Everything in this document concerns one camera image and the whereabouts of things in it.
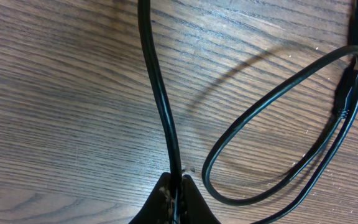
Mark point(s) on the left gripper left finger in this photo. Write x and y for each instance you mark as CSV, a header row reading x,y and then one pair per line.
x,y
157,208

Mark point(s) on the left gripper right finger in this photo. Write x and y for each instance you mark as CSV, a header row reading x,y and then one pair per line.
x,y
194,209

